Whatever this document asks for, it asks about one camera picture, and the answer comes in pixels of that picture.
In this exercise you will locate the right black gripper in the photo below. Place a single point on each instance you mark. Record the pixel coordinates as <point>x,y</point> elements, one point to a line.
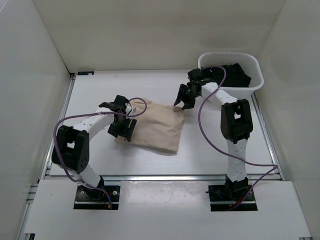
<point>182,90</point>

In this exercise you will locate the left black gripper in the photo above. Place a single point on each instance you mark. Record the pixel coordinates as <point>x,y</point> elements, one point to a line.
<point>113,131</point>

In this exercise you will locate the beige trousers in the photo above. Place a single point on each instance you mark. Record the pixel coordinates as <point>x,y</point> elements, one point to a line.
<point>159,127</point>

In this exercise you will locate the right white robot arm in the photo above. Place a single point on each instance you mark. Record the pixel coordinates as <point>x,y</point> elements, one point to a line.
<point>236,126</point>

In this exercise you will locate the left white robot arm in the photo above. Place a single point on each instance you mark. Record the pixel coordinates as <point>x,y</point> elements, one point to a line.
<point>72,143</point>

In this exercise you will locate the black folded trousers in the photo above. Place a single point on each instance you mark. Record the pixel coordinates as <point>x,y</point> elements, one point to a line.
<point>235,75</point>

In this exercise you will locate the small blue label sticker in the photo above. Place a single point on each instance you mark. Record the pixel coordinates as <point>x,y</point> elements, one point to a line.
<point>85,73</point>

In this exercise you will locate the white plastic basket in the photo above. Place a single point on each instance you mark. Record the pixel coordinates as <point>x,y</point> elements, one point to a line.
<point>249,64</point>

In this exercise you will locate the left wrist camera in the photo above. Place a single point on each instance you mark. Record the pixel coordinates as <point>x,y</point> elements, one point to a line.
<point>123,105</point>

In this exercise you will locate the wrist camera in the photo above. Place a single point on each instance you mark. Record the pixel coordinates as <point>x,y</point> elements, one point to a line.
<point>123,105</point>
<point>195,75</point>

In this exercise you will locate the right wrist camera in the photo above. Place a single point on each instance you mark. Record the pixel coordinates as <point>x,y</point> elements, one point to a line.
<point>195,75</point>

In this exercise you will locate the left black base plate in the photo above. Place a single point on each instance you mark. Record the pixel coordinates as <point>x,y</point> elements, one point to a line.
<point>90,201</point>

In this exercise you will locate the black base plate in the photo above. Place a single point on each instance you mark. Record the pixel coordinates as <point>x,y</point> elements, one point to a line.
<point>90,201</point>
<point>223,201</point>

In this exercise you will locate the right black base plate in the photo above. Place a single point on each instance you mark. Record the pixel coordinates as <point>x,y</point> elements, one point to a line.
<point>223,201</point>

